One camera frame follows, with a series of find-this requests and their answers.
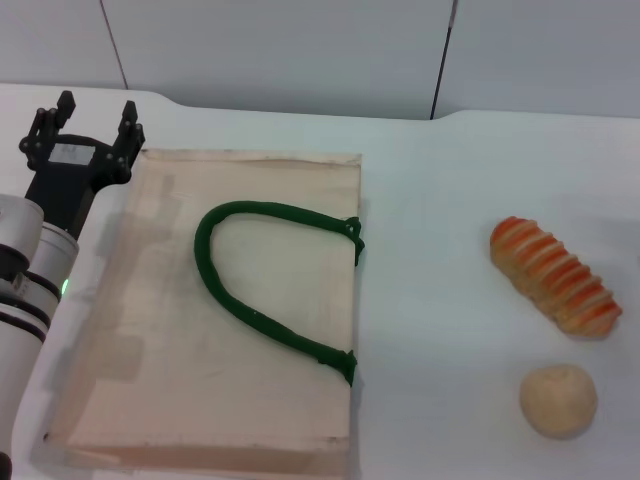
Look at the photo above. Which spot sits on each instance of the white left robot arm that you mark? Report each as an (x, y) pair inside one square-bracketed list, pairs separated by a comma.
[(25, 260)]

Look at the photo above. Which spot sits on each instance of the orange striped bread loaf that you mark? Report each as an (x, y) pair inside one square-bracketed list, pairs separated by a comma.
[(555, 277)]

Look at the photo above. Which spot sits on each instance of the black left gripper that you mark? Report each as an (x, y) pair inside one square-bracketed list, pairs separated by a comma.
[(62, 180)]

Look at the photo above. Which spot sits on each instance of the round beige egg yolk pastry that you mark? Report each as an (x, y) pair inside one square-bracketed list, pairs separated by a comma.
[(557, 402)]

